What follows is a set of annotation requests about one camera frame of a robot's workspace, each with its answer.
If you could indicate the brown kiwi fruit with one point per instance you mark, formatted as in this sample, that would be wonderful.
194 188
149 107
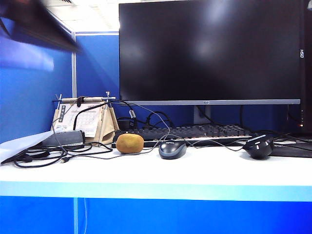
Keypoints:
129 143

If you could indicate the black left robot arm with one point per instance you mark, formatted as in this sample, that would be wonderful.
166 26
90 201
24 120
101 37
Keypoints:
36 22

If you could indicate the grey black computer mouse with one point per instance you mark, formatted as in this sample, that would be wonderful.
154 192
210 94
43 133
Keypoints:
172 150

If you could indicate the black gaming mouse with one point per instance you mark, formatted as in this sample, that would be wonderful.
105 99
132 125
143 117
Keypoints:
259 148

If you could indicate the black mouse pad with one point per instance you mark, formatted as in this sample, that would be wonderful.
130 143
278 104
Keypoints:
292 151

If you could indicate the black mechanical keyboard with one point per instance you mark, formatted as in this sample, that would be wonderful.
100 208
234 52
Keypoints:
195 132

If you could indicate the grey monitor stand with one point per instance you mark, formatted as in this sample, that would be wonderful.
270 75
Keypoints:
202 114

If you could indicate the beige canvas desk calendar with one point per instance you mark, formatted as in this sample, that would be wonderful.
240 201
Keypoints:
107 126

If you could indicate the large black computer monitor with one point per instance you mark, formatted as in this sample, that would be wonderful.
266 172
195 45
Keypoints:
209 48

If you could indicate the black power adapter box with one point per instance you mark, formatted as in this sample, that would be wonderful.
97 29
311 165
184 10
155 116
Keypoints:
65 138

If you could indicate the white paper sheet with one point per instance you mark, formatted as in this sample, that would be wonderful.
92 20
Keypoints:
22 145

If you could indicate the black portrait monitor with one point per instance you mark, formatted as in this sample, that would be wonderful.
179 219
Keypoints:
307 73

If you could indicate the silver partition post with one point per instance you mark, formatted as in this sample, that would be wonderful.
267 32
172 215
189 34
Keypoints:
74 68

